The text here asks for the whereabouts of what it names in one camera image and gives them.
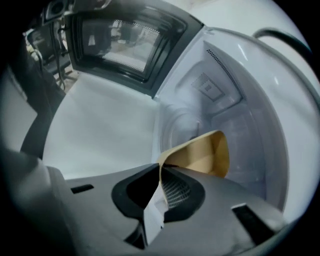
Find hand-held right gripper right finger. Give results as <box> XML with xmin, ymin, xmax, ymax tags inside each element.
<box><xmin>147</xmin><ymin>165</ymin><xmax>294</xmax><ymax>256</ymax></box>

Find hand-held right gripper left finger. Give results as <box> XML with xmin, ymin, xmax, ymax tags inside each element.
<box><xmin>47</xmin><ymin>163</ymin><xmax>161</xmax><ymax>251</ymax></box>

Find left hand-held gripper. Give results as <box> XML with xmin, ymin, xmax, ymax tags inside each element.
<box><xmin>41</xmin><ymin>0</ymin><xmax>76</xmax><ymax>25</ymax></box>

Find white microwave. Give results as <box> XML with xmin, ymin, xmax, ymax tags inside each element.
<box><xmin>63</xmin><ymin>9</ymin><xmax>316</xmax><ymax>226</ymax></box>

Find black office chair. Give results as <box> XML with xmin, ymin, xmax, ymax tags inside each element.
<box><xmin>23</xmin><ymin>24</ymin><xmax>75</xmax><ymax>81</ymax></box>

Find glass turntable plate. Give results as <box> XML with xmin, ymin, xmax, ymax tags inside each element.
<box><xmin>162</xmin><ymin>106</ymin><xmax>267</xmax><ymax>198</ymax></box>

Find white table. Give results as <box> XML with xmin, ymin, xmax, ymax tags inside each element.
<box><xmin>42</xmin><ymin>71</ymin><xmax>161</xmax><ymax>181</ymax></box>

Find black power cable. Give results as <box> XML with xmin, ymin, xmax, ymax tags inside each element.
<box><xmin>252</xmin><ymin>28</ymin><xmax>314</xmax><ymax>55</ymax></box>

